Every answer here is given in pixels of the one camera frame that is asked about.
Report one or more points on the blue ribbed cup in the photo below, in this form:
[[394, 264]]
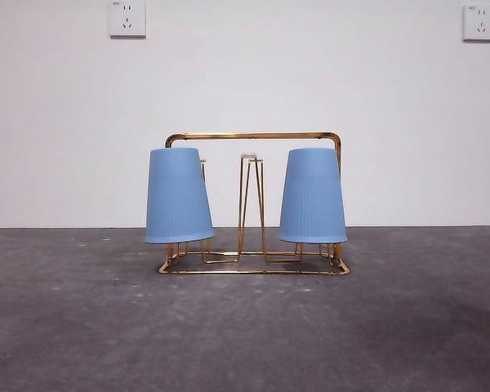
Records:
[[312, 204], [177, 204]]

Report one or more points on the white wall socket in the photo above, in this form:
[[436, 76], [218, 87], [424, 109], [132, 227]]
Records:
[[480, 23], [127, 20]]

